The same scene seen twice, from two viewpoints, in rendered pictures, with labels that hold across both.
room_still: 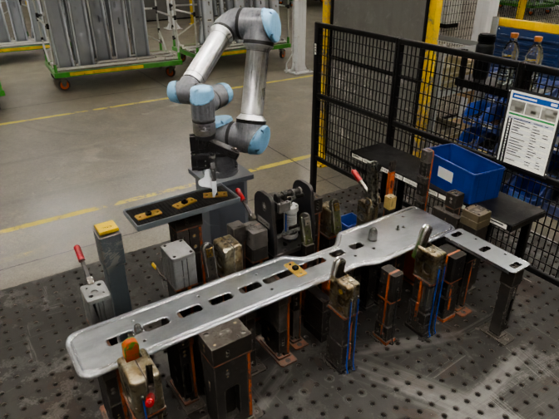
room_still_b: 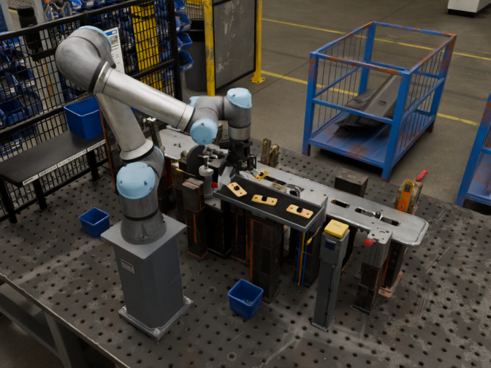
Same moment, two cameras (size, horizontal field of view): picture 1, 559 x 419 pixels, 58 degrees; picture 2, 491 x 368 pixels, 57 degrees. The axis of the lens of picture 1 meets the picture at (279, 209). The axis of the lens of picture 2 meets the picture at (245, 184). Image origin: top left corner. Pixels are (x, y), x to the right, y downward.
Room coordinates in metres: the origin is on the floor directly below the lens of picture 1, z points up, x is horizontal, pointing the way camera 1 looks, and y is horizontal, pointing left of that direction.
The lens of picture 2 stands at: (2.08, 1.48, 2.09)
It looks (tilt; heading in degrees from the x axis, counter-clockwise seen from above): 34 degrees down; 247
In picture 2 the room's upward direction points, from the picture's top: straight up
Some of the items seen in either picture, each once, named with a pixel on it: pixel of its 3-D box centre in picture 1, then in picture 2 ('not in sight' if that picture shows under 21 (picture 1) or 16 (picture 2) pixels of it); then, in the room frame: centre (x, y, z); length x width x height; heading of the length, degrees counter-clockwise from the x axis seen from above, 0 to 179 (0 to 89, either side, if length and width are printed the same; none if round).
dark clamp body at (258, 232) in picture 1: (255, 271); (242, 221); (1.52, 0.09, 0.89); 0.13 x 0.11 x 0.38; 34
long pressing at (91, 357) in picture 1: (291, 273); (265, 177); (1.35, -0.04, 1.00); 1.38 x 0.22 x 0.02; 124
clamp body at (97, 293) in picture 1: (105, 337); (372, 271); (1.18, 0.53, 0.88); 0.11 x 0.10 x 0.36; 34
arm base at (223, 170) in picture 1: (220, 160); (142, 218); (1.94, 0.25, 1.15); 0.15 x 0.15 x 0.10
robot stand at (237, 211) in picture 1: (223, 213); (150, 272); (1.94, 0.25, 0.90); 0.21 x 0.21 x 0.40; 32
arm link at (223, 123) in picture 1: (220, 133); (137, 188); (1.94, 0.24, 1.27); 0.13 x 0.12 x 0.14; 68
